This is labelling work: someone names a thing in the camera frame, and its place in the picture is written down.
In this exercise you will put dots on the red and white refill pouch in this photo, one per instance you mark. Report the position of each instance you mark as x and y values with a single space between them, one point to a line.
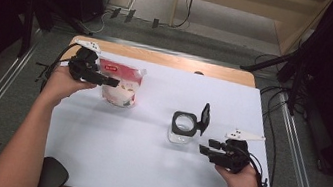
120 94

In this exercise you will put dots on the person's right hand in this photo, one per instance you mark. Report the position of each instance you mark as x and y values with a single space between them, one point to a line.
241 186

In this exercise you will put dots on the white sheet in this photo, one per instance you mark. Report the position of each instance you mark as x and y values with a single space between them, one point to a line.
159 170

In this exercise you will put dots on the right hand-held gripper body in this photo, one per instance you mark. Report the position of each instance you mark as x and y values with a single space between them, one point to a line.
230 157

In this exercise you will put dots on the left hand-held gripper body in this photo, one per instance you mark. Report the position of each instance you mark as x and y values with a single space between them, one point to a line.
84 65

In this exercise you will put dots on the person's left hand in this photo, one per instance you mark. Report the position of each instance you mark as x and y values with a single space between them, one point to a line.
60 87

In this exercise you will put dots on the black chair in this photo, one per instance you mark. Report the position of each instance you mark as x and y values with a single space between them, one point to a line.
51 176

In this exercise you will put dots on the clear jar with black lid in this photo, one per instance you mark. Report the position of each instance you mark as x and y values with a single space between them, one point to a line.
175 122

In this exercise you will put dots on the black tripod stand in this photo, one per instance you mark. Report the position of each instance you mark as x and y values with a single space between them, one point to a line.
26 34
267 64

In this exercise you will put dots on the light wooden shelf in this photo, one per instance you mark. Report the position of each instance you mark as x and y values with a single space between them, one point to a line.
252 9

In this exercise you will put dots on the wooden table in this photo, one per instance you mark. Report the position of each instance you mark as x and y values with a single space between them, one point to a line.
160 58

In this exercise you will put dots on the small black floor block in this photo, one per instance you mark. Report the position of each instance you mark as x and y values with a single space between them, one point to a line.
115 13
155 23

